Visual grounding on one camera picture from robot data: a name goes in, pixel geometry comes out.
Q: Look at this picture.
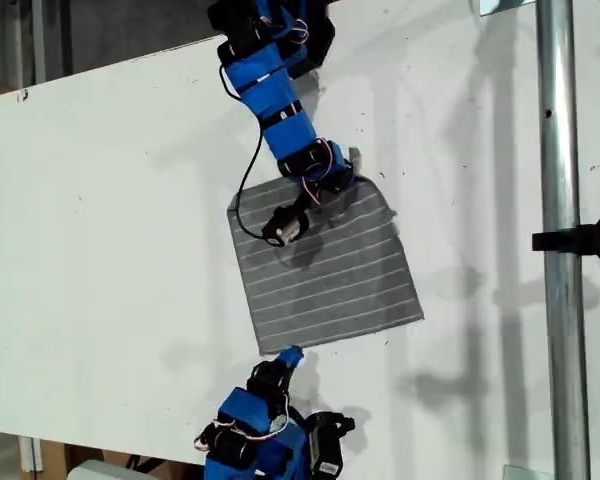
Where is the grey striped towel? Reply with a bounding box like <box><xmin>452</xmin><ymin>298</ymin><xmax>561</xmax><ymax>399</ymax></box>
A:
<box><xmin>226</xmin><ymin>146</ymin><xmax>426</xmax><ymax>357</ymax></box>

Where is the white plastic object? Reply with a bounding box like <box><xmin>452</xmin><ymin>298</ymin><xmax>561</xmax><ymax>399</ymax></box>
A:
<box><xmin>68</xmin><ymin>458</ymin><xmax>132</xmax><ymax>480</ymax></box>

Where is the white table leg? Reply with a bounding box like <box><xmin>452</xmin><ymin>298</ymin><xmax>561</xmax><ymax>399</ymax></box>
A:
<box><xmin>18</xmin><ymin>434</ymin><xmax>44</xmax><ymax>474</ymax></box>

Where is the black clamp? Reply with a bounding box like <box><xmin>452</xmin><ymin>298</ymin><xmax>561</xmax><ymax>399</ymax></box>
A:
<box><xmin>531</xmin><ymin>212</ymin><xmax>600</xmax><ymax>265</ymax></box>

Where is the red white servo wire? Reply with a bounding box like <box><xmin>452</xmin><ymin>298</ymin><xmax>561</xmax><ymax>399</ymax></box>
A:
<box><xmin>193</xmin><ymin>417</ymin><xmax>301</xmax><ymax>451</ymax></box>
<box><xmin>302</xmin><ymin>172</ymin><xmax>327</xmax><ymax>207</ymax></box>

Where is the black camera stalk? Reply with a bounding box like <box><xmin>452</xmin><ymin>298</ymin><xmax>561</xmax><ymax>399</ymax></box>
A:
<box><xmin>294</xmin><ymin>187</ymin><xmax>331</xmax><ymax>221</ymax></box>
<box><xmin>304</xmin><ymin>410</ymin><xmax>357</xmax><ymax>432</ymax></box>

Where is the black camera box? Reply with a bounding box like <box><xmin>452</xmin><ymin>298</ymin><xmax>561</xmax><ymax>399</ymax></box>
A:
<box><xmin>261</xmin><ymin>205</ymin><xmax>311</xmax><ymax>247</ymax></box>
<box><xmin>307</xmin><ymin>422</ymin><xmax>345</xmax><ymax>476</ymax></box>

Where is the black camera cable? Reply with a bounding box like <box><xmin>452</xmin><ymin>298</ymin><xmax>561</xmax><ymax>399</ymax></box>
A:
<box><xmin>218</xmin><ymin>63</ymin><xmax>269</xmax><ymax>240</ymax></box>

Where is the steel post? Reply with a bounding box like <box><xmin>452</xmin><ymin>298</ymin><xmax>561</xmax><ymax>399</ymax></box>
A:
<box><xmin>534</xmin><ymin>0</ymin><xmax>592</xmax><ymax>480</ymax></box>

